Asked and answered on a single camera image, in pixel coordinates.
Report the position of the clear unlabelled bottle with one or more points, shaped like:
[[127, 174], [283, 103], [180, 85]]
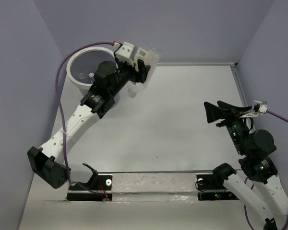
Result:
[[91, 76]]

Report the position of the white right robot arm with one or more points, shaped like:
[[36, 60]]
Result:
[[272, 204]]

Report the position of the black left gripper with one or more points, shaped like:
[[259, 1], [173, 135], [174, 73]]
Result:
[[140, 76]]

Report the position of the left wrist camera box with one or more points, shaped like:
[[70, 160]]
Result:
[[131, 54]]

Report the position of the clear bottle cream label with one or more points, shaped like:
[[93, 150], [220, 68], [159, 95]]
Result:
[[145, 60]]

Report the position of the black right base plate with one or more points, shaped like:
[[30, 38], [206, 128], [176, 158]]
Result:
[[209, 189]]

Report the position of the white round plastic bin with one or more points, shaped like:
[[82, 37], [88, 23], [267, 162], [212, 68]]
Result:
[[82, 65]]

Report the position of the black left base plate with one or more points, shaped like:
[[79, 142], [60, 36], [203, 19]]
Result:
[[101, 191]]

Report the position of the blue label bottle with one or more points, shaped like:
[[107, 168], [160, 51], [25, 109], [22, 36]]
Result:
[[81, 76]]

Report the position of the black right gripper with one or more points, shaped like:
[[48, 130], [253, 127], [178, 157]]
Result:
[[213, 112]]

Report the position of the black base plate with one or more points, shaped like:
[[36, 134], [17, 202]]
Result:
[[101, 191], [209, 189]]

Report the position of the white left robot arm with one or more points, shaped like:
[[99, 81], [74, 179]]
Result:
[[50, 161]]

